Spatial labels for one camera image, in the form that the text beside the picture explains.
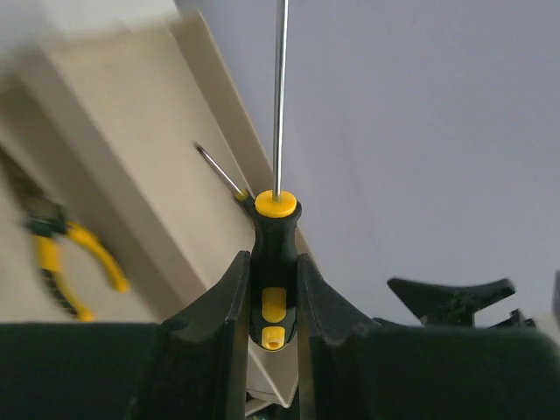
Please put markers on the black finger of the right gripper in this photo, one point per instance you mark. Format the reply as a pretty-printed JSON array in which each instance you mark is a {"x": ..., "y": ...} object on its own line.
[{"x": 443, "y": 305}]

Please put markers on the translucent brown tool box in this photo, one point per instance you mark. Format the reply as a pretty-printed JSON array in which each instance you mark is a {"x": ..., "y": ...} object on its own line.
[{"x": 124, "y": 220}]

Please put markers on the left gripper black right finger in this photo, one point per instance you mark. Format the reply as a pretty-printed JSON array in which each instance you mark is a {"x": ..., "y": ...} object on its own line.
[{"x": 352, "y": 366}]

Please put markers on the small black yellow screwdriver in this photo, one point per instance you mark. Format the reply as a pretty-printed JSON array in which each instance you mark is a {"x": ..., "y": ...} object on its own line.
[{"x": 274, "y": 257}]

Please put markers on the large black yellow screwdriver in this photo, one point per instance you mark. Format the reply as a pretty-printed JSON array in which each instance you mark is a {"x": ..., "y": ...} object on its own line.
[{"x": 242, "y": 196}]

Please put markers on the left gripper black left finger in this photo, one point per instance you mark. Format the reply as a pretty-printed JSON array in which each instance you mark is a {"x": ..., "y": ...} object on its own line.
[{"x": 191, "y": 366}]

